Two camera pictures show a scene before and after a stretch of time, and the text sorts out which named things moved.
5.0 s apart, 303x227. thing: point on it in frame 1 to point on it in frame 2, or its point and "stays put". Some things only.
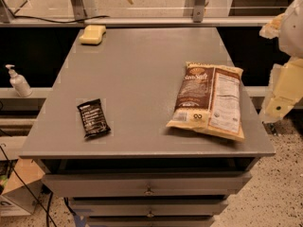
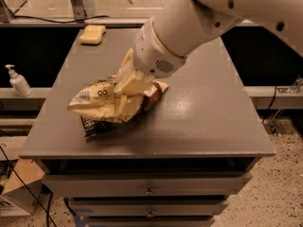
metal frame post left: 77,2 stays put
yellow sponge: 92,34 stays put
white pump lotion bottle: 19,82 stays put
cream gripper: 293,35 to 153,55
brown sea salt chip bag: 209,101 to 100,100
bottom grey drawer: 151,221 stays put
